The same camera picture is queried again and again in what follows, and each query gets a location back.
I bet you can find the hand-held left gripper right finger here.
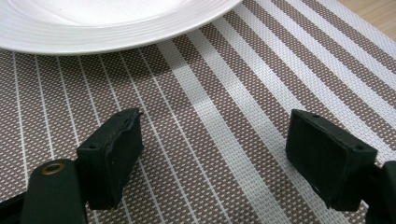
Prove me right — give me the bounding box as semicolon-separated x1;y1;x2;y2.
285;108;396;224

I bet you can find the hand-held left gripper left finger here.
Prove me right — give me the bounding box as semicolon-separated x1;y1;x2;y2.
20;107;145;224

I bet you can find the brown white striped woven placemat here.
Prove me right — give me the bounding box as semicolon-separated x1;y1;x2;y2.
0;0;396;224

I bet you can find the white ribbed plate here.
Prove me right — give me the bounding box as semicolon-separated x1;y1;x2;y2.
0;0;244;56

